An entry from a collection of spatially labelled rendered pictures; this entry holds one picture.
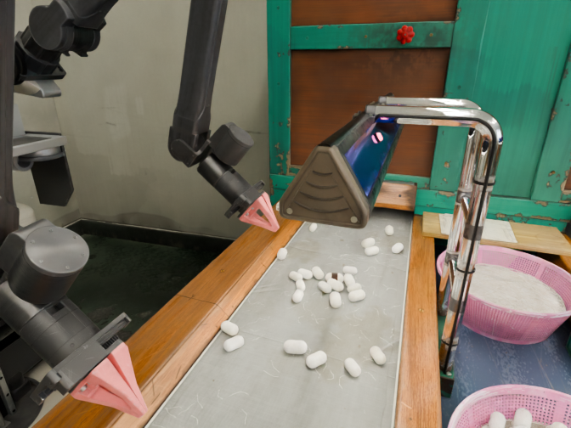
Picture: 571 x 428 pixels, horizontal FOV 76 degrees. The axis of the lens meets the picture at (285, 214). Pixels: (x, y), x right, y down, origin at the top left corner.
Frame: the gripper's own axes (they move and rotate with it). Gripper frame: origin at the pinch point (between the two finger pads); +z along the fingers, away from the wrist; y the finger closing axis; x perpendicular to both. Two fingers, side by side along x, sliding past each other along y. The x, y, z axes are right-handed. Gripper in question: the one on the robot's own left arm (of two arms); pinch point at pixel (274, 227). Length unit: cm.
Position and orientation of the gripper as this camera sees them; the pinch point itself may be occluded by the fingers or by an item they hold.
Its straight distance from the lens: 76.1
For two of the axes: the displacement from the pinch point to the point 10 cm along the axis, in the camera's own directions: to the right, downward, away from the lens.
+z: 7.2, 7.0, 0.2
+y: 3.4, -3.7, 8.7
